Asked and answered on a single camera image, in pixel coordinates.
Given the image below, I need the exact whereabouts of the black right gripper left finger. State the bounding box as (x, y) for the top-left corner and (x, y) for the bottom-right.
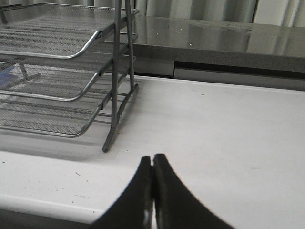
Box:
(89, 156), (153, 229)

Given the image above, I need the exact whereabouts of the silver mesh tray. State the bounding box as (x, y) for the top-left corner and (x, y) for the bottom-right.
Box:
(0, 75), (112, 137)
(0, 33), (139, 103)
(0, 3), (139, 59)

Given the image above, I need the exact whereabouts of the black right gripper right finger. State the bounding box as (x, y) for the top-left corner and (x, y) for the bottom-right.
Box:
(153, 154), (232, 229)

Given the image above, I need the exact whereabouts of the grey stone counter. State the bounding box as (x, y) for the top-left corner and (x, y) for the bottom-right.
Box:
(130, 15), (305, 93)

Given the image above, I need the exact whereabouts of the silver wire rack frame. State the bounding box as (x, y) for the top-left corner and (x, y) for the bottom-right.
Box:
(0, 0), (138, 152)

